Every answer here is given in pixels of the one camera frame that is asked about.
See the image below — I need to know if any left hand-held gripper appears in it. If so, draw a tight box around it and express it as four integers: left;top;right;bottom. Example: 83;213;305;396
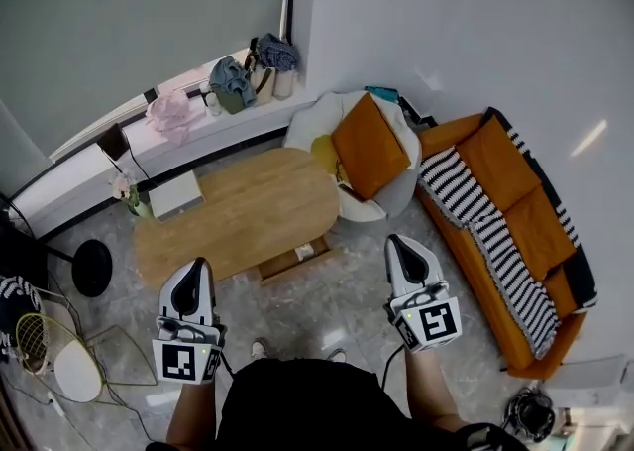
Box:
152;256;228;386

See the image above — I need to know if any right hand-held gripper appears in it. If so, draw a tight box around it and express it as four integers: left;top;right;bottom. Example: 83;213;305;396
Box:
384;234;463;355

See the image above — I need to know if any person's left forearm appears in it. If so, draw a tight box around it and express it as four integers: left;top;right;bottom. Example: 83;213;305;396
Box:
166;382;218;446

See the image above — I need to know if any person's right forearm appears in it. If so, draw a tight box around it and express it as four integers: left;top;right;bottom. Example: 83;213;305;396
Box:
403;347;466;433

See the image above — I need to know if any wooden coffee table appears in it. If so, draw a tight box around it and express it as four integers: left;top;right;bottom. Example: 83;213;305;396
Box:
133;147;342;289

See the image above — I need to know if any orange sofa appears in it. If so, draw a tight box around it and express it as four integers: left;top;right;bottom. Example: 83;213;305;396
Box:
414;106;600;381

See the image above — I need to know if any grey white beanbag chair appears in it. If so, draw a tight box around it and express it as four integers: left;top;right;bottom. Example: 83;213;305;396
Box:
281;90;423;225

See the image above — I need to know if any black white striped blanket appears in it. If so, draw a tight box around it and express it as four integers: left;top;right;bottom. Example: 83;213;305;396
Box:
416;146;564;360

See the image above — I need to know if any small glass vase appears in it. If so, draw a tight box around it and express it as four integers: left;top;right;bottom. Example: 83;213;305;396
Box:
129;198;155;220

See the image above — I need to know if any black floor stand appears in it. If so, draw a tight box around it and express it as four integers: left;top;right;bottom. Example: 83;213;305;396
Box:
0;190;114;299

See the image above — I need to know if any white grey speaker box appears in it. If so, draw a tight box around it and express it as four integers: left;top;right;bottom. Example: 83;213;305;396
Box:
148;170;207;225

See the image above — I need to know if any pink flower bunch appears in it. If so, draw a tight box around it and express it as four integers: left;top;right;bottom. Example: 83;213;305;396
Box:
108;169;143;207

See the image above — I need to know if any orange sofa back cushion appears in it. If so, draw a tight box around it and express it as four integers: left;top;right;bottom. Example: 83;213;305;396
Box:
455;116;544;212
502;185;579;282

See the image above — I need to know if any white round seat cushion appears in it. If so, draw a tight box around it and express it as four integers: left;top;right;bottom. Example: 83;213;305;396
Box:
53;339;104;403

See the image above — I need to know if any orange square cushion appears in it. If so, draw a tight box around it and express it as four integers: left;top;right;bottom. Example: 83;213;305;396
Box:
330;91;413;201

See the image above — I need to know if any small orange sofa cushion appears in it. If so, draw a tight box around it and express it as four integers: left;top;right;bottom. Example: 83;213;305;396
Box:
542;264;579;321

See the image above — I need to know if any person's black shirt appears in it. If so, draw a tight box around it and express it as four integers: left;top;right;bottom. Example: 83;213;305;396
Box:
148;357;529;451

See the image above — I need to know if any white window sill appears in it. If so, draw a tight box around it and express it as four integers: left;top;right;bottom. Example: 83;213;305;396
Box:
7;55;318;242

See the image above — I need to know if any black throw with striped edge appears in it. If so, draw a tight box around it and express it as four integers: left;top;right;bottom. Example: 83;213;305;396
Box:
482;106;600;312

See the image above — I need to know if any black white striped cloth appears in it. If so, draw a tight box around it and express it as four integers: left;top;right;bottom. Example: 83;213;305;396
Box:
0;274;45;356

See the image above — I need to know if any small black panel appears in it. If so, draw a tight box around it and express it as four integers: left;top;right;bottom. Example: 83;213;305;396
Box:
96;122;131;162

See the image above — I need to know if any teal cloth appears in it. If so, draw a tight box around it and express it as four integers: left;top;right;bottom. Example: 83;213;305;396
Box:
365;85;400;103

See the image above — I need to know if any pink cloth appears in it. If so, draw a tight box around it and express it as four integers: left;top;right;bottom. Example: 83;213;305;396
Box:
144;88;207;146

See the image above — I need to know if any white cabinet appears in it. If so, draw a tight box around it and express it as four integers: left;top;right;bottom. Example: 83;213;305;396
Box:
544;354;628;408

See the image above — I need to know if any green bag with clothes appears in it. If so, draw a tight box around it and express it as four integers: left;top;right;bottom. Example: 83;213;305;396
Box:
208;56;257;116

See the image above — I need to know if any white bag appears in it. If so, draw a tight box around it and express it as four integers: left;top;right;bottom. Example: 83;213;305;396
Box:
271;66;298;102

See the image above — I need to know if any blue checked cloth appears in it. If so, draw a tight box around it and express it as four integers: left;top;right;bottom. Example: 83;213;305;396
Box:
257;32;301;72

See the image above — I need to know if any grey roller blind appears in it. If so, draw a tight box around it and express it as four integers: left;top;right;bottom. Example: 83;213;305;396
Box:
0;0;294;163

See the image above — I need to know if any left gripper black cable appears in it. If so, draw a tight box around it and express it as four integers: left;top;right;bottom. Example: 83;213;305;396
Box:
217;353;238;384

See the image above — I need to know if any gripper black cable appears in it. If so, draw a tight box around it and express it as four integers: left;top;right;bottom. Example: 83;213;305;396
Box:
378;343;408;391
217;353;238;384

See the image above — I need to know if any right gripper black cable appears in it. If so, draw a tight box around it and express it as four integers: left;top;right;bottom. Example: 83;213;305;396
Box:
378;343;408;391

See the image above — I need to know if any gold wire chair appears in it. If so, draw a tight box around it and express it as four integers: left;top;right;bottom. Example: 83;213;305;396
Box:
14;312;160;405

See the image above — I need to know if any black cable bundle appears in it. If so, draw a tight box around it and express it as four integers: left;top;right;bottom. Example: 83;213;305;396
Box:
504;387;556;443

